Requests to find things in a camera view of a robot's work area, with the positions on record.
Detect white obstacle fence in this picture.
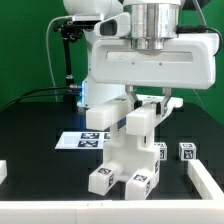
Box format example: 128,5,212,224
0,161,224,224

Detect white block at left edge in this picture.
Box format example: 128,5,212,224
0,160,7,185

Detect white small cube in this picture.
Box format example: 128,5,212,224
155,142,167,161
179,142,197,161

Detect black cables on table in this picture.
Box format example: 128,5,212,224
0,85,83,113

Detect white marker base plate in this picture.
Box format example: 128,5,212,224
55,131,110,150

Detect white small cube left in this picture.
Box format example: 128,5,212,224
155,142,167,161

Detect background camera on stand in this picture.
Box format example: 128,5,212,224
72,13,104,29

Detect white small cube right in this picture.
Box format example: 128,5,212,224
179,142,197,161

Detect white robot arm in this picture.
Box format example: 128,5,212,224
63,0,222,114

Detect white chair back frame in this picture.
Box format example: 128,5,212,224
86,95,183,136

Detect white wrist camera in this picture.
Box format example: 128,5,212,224
94,12,131,37

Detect white camera cable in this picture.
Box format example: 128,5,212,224
45,15,74,103

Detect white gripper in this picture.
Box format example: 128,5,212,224
91,33,219,116

